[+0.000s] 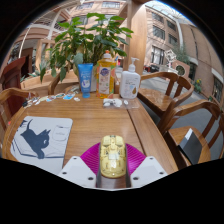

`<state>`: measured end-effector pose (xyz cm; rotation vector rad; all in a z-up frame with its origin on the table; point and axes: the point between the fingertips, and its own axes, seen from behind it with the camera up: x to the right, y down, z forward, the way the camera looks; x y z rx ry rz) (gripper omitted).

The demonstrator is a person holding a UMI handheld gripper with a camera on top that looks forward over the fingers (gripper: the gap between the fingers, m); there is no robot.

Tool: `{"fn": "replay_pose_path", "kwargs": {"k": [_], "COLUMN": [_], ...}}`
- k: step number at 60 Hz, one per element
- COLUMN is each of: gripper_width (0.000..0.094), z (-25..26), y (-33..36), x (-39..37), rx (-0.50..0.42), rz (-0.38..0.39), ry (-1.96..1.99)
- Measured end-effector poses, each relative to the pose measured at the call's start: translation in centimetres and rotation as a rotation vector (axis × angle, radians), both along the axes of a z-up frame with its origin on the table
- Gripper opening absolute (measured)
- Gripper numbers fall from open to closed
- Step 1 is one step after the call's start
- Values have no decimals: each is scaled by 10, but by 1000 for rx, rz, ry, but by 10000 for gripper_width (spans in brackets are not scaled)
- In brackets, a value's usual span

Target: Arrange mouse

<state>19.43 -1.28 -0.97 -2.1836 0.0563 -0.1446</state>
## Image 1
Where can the white abstract sculpture on plinth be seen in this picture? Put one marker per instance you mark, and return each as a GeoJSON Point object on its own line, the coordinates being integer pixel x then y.
{"type": "Point", "coordinates": [170, 58]}

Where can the wooden planter box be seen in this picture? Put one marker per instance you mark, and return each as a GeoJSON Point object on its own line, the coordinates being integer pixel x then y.
{"type": "Point", "coordinates": [33, 85]}

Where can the grey cat-print mouse pad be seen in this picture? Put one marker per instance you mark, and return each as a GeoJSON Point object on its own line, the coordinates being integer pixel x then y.
{"type": "Point", "coordinates": [43, 141]}

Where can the white pump bottle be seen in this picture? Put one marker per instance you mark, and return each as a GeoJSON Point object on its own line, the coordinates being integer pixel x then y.
{"type": "Point", "coordinates": [129, 85]}

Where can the yellow translucent computer mouse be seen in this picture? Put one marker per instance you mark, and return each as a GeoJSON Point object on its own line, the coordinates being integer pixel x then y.
{"type": "Point", "coordinates": [113, 158]}

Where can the leafy plant in white pot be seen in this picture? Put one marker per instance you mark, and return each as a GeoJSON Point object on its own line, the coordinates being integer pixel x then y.
{"type": "Point", "coordinates": [83, 36]}

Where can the yellow flowering plant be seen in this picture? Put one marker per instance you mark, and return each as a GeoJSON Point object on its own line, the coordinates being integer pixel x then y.
{"type": "Point", "coordinates": [198, 86]}

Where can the blue squeeze tube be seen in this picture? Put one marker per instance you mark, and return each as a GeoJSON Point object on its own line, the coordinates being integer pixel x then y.
{"type": "Point", "coordinates": [85, 80]}

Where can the wooden armchair with black notebook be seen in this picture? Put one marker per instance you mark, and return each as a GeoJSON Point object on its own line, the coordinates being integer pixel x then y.
{"type": "Point", "coordinates": [176, 143]}

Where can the empty wooden armchair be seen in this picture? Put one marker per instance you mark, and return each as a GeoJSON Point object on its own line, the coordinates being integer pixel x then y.
{"type": "Point", "coordinates": [156, 98]}

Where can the blue sticker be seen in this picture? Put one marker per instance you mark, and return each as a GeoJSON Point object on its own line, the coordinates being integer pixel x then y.
{"type": "Point", "coordinates": [69, 96]}

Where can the wooden armchair before plant pot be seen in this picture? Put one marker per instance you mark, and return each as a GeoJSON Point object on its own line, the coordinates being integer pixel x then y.
{"type": "Point", "coordinates": [55, 86]}

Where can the white object in clear wrapper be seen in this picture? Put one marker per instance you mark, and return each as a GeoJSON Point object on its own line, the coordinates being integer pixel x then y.
{"type": "Point", "coordinates": [111, 102]}

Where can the small white sticker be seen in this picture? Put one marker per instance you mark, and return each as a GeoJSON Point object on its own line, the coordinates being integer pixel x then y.
{"type": "Point", "coordinates": [77, 99]}

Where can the spiky green agave plant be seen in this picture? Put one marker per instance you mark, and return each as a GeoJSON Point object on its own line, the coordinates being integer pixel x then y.
{"type": "Point", "coordinates": [40, 68]}

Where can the black notebook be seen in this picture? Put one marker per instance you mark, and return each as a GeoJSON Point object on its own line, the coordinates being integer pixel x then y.
{"type": "Point", "coordinates": [190, 146]}

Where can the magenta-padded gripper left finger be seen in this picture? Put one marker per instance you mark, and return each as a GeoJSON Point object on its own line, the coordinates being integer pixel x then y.
{"type": "Point", "coordinates": [76, 170]}

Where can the wooden armchair with red bag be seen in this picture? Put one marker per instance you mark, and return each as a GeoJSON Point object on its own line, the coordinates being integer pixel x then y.
{"type": "Point", "coordinates": [13, 93]}

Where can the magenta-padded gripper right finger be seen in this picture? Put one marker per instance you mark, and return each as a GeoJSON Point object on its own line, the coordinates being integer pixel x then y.
{"type": "Point", "coordinates": [148, 170]}

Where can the yellow detergent bottle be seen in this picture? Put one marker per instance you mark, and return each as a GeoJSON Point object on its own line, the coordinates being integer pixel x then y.
{"type": "Point", "coordinates": [106, 78]}

